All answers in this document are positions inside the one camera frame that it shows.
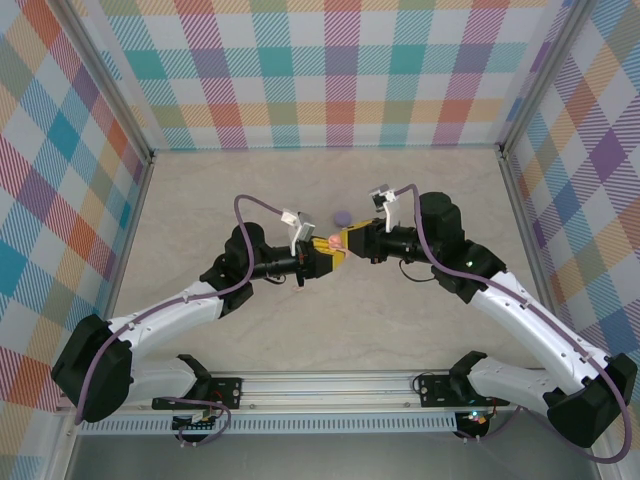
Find small circuit board white connector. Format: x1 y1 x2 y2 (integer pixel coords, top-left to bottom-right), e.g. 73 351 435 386
172 408 221 434

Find grey metal sheet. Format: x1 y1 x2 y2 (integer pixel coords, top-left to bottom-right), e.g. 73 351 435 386
64 433 601 480

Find small circuit board green light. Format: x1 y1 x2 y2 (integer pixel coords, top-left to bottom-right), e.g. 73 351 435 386
457 409 490 430

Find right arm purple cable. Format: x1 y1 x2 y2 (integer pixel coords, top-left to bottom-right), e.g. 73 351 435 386
394 182 632 465

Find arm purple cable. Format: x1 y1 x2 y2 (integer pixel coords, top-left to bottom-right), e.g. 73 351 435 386
394 182 632 465
73 193 291 449

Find right gripper thin black wire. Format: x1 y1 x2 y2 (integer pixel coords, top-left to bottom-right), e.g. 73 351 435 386
398 257 437 285

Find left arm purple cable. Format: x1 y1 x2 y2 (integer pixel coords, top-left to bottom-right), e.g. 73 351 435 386
73 193 291 449

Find aluminium side frame rail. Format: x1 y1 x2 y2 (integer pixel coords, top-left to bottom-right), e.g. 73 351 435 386
498 144 554 314
102 152 157 326

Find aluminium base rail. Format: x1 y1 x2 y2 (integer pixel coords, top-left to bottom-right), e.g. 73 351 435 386
54 369 551 414

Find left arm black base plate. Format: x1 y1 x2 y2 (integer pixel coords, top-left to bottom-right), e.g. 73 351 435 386
151 377 244 412

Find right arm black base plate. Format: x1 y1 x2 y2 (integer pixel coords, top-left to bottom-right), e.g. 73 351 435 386
418 374 509 409

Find white slotted cable duct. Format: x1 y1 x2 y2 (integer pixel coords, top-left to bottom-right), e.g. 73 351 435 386
78 418 459 435

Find aluminium corner post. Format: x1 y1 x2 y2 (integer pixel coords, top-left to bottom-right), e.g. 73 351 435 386
498 0 597 157
58 0 156 166

